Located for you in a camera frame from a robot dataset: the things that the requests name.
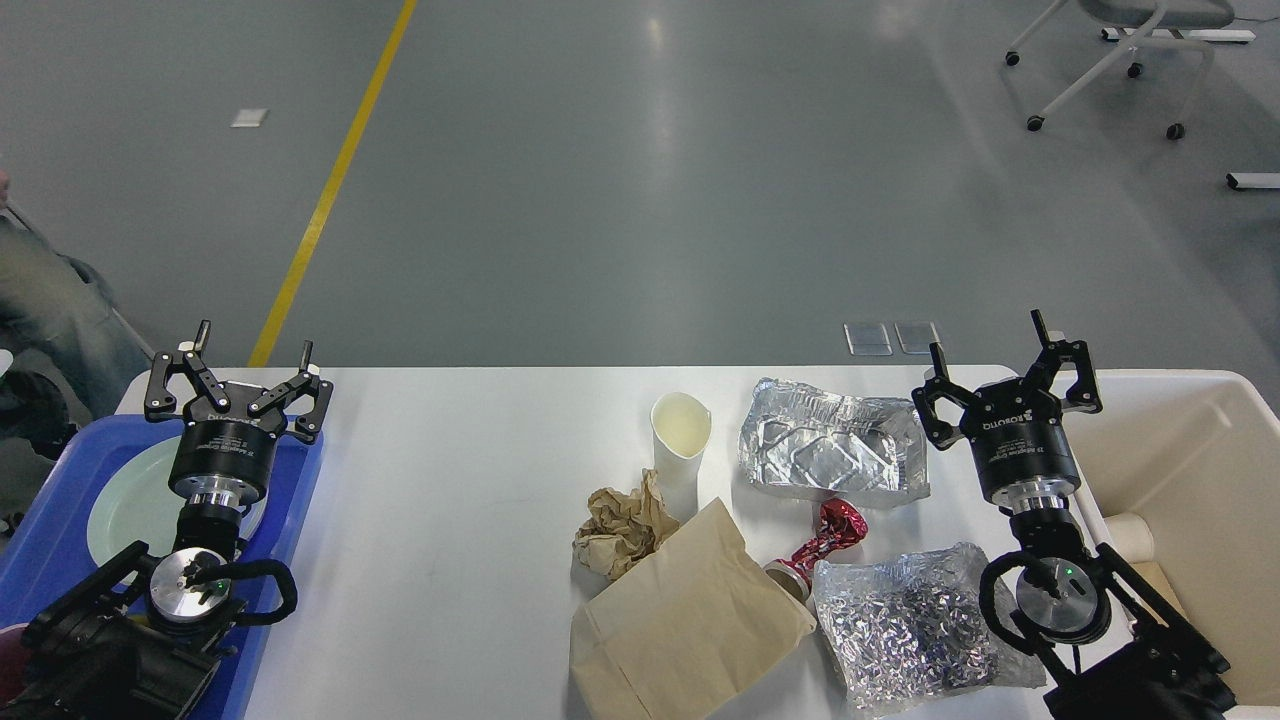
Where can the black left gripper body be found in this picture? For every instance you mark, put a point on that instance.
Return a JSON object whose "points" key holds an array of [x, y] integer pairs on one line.
{"points": [[221, 454]]}

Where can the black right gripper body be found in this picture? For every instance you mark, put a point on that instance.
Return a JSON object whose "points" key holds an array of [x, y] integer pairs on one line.
{"points": [[1021, 452]]}

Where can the pink mug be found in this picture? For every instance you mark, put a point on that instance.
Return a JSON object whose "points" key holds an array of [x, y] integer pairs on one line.
{"points": [[14, 660]]}

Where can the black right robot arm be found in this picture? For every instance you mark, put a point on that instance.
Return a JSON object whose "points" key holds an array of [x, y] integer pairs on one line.
{"points": [[1114, 647]]}

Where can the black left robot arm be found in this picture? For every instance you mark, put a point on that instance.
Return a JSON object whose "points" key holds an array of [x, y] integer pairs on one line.
{"points": [[143, 636]]}

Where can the white cup in bin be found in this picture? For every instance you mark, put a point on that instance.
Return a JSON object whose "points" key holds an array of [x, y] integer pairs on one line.
{"points": [[1131, 537]]}

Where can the white plastic bin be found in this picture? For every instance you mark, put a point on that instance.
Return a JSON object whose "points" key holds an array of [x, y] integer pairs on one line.
{"points": [[1195, 454]]}

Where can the crushed red can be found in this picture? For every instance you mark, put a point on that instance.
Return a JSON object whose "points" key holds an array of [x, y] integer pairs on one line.
{"points": [[840, 526]]}

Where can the aluminium foil tray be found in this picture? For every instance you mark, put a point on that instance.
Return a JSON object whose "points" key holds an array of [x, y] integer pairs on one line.
{"points": [[799, 441]]}

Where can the crumpled aluminium foil sheet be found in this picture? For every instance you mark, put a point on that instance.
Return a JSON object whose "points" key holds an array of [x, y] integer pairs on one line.
{"points": [[910, 630]]}

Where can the white paper cup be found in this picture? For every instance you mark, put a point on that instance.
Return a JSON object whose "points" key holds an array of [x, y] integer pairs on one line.
{"points": [[681, 430]]}

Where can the white bar at right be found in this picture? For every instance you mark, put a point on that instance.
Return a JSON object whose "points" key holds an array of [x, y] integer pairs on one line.
{"points": [[1253, 181]]}

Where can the crumpled brown paper ball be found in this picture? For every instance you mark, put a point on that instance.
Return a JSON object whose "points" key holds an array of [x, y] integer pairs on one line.
{"points": [[624, 528]]}

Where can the brown paper bag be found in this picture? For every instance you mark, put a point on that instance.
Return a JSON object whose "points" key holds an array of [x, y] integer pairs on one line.
{"points": [[691, 627]]}

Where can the white table foot bar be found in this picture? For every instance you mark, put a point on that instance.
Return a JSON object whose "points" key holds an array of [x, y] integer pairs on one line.
{"points": [[1212, 36]]}

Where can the white office chair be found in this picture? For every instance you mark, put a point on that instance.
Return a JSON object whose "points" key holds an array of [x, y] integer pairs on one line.
{"points": [[1145, 16]]}

